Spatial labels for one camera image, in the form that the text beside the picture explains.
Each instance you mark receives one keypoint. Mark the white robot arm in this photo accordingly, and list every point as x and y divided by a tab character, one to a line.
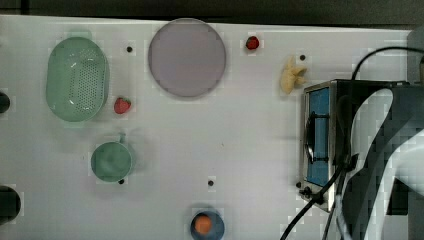
387	140

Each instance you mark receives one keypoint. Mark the lilac round plate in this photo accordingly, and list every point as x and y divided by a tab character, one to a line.
187	57

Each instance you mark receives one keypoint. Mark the red strawberry near plate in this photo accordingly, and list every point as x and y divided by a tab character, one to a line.
252	43

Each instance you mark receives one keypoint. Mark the yellow banana bunch toy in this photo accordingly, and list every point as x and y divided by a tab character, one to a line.
292	75

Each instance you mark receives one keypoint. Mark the red strawberry near colander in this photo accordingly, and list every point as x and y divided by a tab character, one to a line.
122	105

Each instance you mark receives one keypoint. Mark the orange egg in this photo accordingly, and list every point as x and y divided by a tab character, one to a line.
203	224

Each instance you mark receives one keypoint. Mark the blue small bowl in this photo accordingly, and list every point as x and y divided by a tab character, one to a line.
218	226

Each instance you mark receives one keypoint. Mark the green oval colander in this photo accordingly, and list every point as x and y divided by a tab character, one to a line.
77	79

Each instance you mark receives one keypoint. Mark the black cylindrical container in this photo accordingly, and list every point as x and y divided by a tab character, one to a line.
4	102
10	204

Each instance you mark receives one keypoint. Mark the green cup with handle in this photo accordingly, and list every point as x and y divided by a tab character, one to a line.
112	162

